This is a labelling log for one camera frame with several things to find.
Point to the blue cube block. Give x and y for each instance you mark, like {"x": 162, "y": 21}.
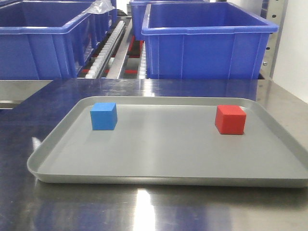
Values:
{"x": 103, "y": 116}

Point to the red cube block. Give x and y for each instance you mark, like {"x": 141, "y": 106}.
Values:
{"x": 230, "y": 119}

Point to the perforated metal shelf upright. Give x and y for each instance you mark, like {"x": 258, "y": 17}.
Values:
{"x": 274, "y": 11}

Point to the grey plastic tray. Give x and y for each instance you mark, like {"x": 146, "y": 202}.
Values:
{"x": 170, "y": 141}

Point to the white roller conveyor track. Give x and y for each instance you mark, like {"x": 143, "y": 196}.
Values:
{"x": 100, "y": 62}

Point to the blue bin front right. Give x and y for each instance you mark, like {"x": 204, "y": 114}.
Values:
{"x": 200, "y": 40}

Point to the blue bin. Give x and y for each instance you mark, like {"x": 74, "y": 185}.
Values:
{"x": 138, "y": 8}
{"x": 104, "y": 21}
{"x": 44, "y": 40}
{"x": 200, "y": 40}

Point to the blue bin rear left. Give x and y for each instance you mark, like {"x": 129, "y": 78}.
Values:
{"x": 104, "y": 21}

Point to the blue bin rear right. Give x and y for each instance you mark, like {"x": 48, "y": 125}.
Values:
{"x": 138, "y": 8}

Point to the clear plastic bag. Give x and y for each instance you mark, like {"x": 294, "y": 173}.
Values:
{"x": 100, "y": 7}

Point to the blue bin front left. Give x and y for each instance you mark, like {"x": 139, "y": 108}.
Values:
{"x": 44, "y": 40}

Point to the metal shelf divider rail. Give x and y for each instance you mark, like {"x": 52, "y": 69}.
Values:
{"x": 117, "y": 68}

